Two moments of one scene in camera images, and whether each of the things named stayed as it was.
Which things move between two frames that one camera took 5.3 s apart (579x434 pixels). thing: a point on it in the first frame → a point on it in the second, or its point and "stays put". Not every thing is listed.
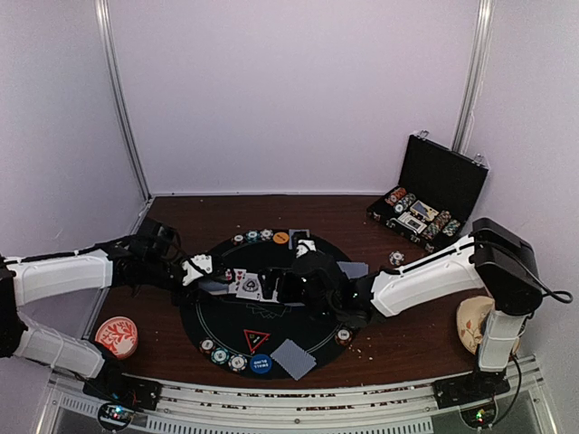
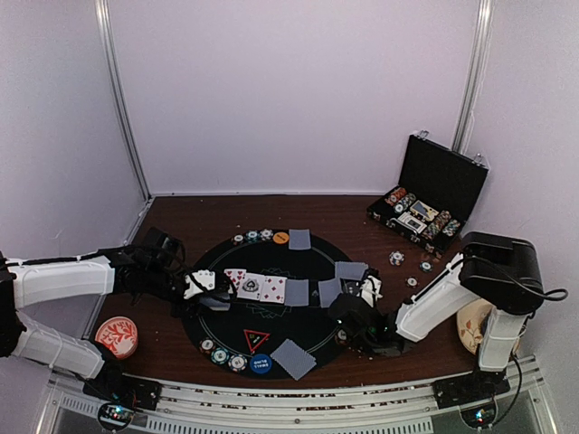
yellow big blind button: x=280 y=237 stays put
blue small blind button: x=261 y=363 stays put
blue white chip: x=266 y=234 stays put
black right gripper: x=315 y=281 → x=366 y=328
